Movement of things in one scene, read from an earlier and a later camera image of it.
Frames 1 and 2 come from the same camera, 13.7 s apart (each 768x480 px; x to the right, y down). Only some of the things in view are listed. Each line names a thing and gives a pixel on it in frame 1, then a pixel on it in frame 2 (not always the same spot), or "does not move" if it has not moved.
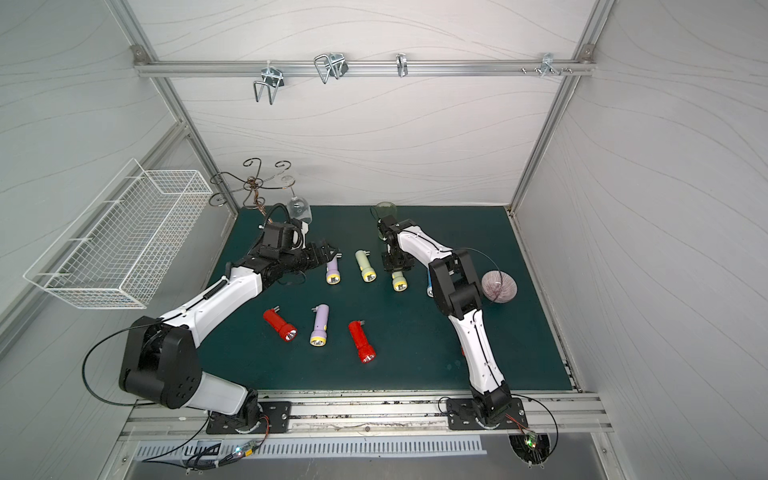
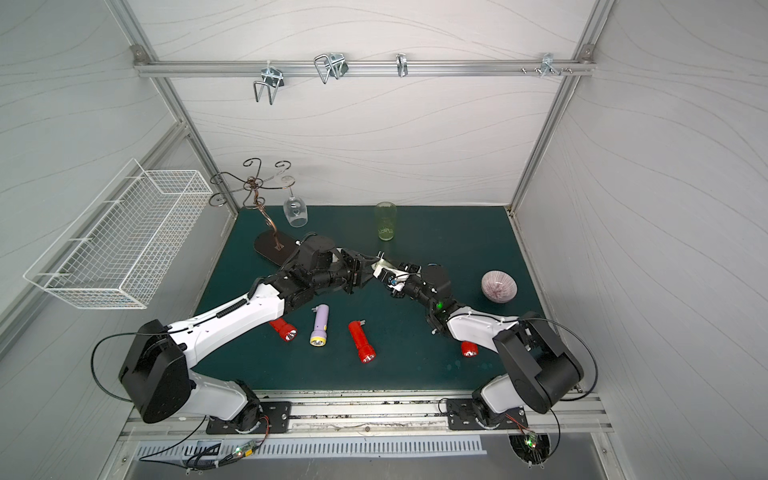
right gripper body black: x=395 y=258 -> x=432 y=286
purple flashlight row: x=319 y=335 does not move
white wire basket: x=117 y=253 does not move
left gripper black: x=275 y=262 -> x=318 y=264
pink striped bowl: x=499 y=286 does not move
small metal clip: x=402 y=67 does not move
